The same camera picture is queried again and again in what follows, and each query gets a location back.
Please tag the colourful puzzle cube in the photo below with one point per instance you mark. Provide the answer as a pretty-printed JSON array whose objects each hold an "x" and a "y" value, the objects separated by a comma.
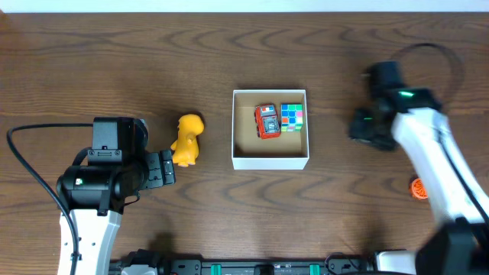
[{"x": 292, "y": 117}]

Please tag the orange dinosaur toy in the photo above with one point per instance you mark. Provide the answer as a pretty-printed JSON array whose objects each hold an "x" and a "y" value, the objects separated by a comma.
[{"x": 185, "y": 148}]

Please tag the orange round disc toy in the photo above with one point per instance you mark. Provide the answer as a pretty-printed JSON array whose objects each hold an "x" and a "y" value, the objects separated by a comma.
[{"x": 417, "y": 189}]

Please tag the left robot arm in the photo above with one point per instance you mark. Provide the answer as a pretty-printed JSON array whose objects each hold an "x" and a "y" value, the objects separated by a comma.
[{"x": 95, "y": 187}]

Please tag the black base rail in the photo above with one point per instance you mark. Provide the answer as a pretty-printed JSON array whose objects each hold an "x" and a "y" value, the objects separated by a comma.
[{"x": 149, "y": 262}]

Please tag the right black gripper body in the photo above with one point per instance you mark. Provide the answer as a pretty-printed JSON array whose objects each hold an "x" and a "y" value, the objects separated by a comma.
[{"x": 364, "y": 132}]

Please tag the white cardboard box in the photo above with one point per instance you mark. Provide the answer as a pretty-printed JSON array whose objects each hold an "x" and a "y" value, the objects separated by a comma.
[{"x": 289, "y": 151}]

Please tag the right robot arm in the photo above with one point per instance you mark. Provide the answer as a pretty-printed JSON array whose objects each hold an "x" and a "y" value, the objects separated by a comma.
[{"x": 412, "y": 118}]

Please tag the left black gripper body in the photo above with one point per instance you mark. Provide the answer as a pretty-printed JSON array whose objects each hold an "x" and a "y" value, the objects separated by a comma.
[{"x": 155, "y": 170}]

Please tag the red toy car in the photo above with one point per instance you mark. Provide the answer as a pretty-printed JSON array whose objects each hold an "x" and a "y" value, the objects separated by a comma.
[{"x": 267, "y": 122}]

